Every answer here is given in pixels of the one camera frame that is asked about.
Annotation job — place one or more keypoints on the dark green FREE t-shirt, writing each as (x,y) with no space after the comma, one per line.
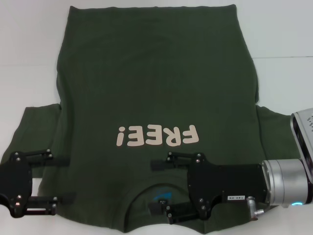
(146,73)

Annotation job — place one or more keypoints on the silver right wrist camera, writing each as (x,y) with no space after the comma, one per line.
(303,137)

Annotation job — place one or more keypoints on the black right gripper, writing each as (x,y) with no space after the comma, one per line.
(227,178)

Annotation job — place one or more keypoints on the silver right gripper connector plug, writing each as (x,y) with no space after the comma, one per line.
(255,208)

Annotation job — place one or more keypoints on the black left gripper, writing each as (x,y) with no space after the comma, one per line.
(17,176)

